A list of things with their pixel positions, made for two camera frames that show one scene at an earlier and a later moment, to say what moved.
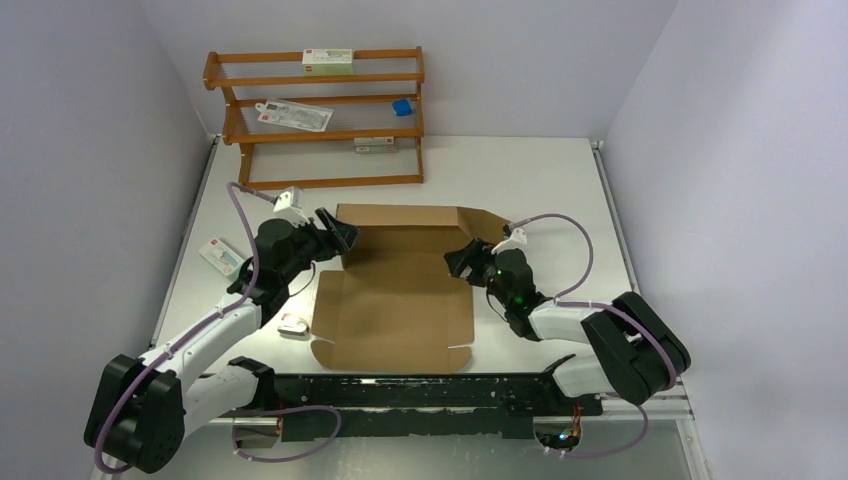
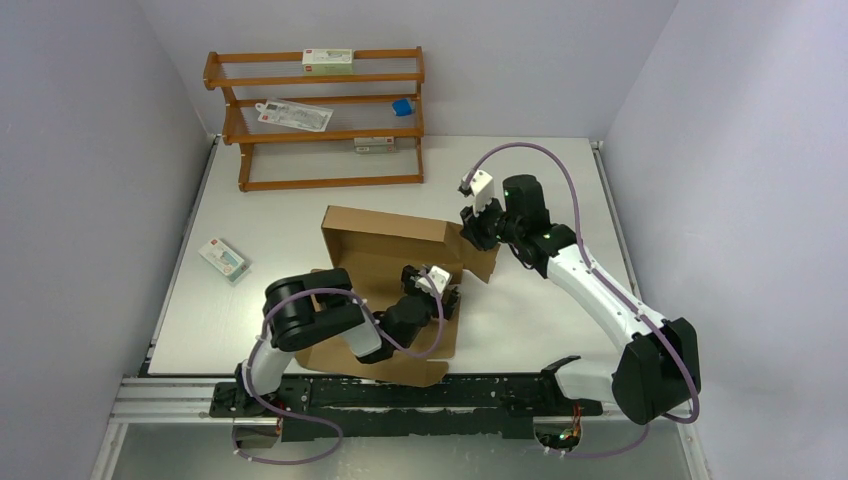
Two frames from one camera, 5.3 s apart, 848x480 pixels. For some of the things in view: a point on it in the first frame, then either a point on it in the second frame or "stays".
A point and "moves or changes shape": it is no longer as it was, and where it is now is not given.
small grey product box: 381,144 stays
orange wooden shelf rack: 323,117 stays
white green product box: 327,61 stays
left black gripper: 343,233 -> 410,287
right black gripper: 476,255 -> 472,226
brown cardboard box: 395,305 moves or changes shape
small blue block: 402,107 stays
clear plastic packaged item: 294,115 stays
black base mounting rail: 420,405 stays
